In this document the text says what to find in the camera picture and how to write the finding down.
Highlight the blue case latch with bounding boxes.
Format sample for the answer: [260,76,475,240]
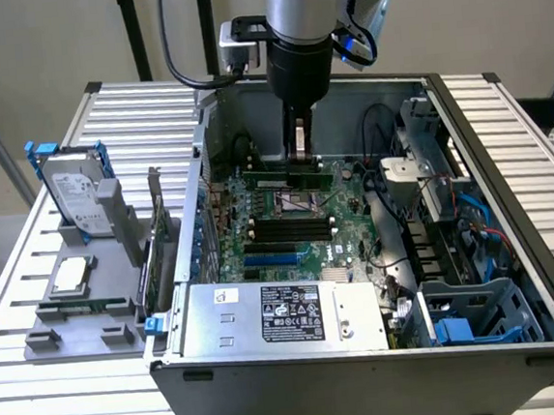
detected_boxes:
[142,312,168,341]

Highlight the disk bay with blue latch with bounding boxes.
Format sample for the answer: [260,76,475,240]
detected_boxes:
[416,270,548,352]

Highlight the silver chipset heatsink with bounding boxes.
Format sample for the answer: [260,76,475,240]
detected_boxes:
[321,265,352,285]

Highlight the long black expansion slot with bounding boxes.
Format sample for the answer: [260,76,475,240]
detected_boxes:
[243,238,300,259]

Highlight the silver CPU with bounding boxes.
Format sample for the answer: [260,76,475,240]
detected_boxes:
[43,253,103,303]

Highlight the red data wire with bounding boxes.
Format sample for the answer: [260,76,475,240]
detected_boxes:
[483,224,520,274]

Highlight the CPU socket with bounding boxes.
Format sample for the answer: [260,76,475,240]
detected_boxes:
[266,184,325,217]

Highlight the grey metal drive cage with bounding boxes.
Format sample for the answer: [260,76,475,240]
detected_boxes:
[373,92,477,229]

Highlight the green RAM stick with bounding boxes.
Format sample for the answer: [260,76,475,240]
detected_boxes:
[37,293,137,319]
[242,160,335,197]

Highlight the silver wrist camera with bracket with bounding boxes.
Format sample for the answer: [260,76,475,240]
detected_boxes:
[216,16,276,75]

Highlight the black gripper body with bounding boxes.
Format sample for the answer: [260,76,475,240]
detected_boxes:
[261,33,340,113]

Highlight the grey parts rack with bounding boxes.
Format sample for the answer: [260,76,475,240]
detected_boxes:
[8,171,194,370]

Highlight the green motherboard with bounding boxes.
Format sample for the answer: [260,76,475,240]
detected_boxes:
[208,152,388,297]

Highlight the black looped wire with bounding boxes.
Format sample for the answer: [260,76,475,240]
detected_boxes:
[359,101,401,163]

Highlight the hard disk in blue carrier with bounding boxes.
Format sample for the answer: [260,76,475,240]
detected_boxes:
[23,136,119,251]

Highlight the black box on side table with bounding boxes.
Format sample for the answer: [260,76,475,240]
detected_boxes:
[514,94,554,149]

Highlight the black RAM slot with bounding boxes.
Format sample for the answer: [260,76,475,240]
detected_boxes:
[248,217,333,234]
[248,230,335,249]
[248,223,334,241]
[248,211,333,227]

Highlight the blue data wire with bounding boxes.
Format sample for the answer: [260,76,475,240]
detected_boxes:
[453,186,514,299]

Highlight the black stand pole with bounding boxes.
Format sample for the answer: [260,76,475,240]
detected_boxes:
[195,0,222,75]
[112,0,156,84]

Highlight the grey power supply unit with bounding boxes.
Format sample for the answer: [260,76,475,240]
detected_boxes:
[173,267,394,370]

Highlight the blue expansion slot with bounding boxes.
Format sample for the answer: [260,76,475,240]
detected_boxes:
[242,250,299,270]

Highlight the open black PC case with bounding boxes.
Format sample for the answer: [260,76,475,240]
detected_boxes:
[119,52,554,415]

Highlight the black camera cable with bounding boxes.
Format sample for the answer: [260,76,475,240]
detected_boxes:
[156,0,248,93]

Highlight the graphics card with metal bracket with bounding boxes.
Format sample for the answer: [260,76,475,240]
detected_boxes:
[126,163,191,323]

